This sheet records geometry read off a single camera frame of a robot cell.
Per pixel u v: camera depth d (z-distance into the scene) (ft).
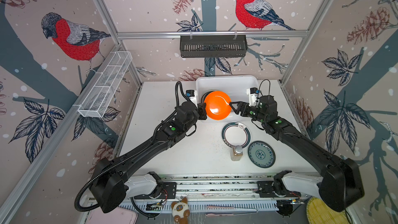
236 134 3.05
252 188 2.45
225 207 2.29
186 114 1.84
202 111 2.16
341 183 1.28
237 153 2.50
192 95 2.16
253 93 2.33
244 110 2.28
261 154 2.80
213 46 3.41
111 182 1.25
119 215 2.13
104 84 2.56
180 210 2.16
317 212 2.20
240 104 2.30
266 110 1.96
